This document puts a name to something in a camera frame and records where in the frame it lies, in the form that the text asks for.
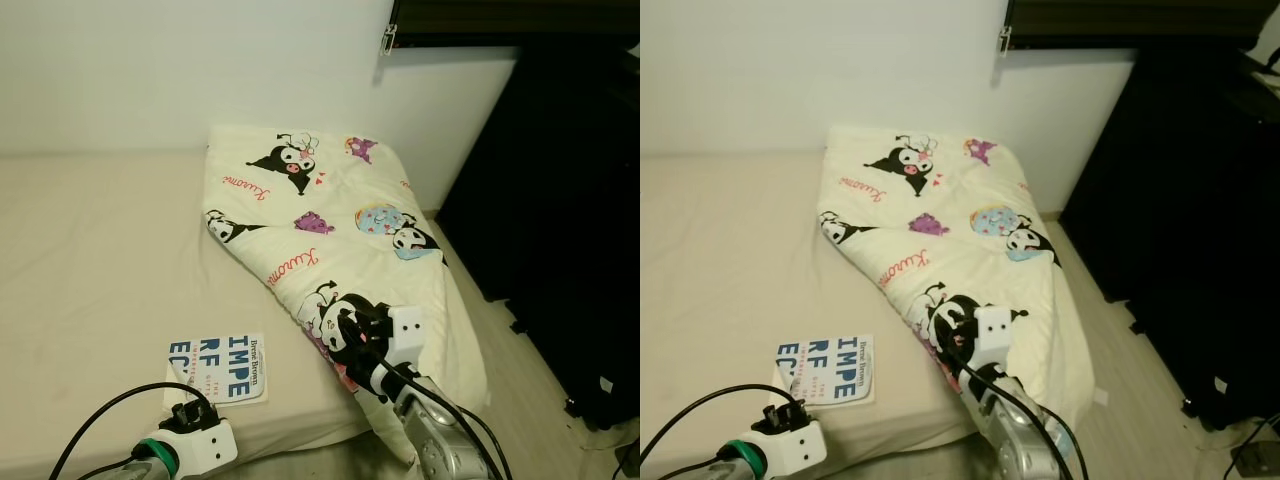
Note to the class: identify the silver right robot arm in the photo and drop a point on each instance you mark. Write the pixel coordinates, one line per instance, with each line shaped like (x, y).
(1020, 430)
(435, 430)

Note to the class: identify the cream bed mattress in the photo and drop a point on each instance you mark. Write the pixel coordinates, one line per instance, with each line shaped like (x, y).
(100, 260)
(730, 260)

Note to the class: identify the black cabinet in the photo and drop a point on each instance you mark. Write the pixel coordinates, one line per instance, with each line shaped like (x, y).
(1180, 220)
(560, 220)

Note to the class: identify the small metal clip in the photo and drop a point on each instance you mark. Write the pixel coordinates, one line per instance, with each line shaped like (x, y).
(389, 40)
(1006, 42)

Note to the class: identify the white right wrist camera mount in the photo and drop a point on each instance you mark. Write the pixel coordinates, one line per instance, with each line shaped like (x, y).
(405, 335)
(990, 338)

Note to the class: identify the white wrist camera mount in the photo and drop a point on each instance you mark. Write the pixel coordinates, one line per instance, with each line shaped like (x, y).
(798, 450)
(205, 448)
(405, 335)
(990, 338)

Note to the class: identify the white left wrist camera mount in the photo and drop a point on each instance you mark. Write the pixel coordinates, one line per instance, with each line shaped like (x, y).
(798, 450)
(205, 448)

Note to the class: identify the dark window frame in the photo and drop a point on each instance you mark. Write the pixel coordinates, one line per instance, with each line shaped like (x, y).
(520, 18)
(1140, 18)

